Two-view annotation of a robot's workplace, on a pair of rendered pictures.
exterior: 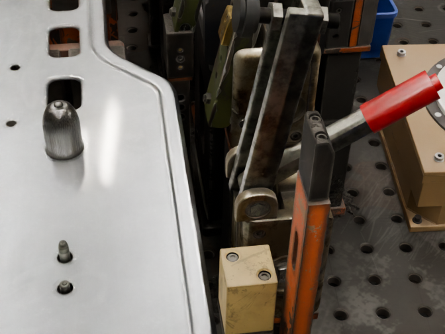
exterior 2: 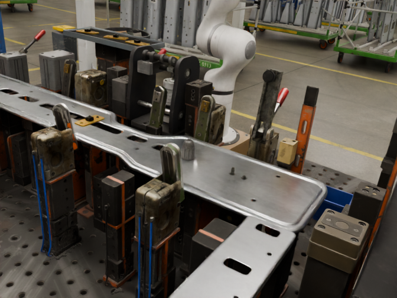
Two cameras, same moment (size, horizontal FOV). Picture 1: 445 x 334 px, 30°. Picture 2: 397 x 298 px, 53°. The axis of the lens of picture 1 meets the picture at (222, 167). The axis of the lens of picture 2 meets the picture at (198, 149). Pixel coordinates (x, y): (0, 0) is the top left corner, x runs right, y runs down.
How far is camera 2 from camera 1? 0.79 m
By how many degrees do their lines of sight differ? 44
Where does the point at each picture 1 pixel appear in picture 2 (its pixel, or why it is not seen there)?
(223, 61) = (206, 117)
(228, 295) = (292, 148)
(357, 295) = not seen: hidden behind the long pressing
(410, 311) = not seen: hidden behind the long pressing
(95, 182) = (209, 159)
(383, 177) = not seen: hidden behind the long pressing
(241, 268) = (289, 142)
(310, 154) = (313, 93)
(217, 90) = (206, 128)
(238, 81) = (212, 122)
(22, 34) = (121, 141)
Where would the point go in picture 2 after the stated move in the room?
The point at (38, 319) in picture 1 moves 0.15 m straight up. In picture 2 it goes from (250, 184) to (260, 122)
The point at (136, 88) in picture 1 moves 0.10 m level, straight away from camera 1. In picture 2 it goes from (178, 139) to (149, 129)
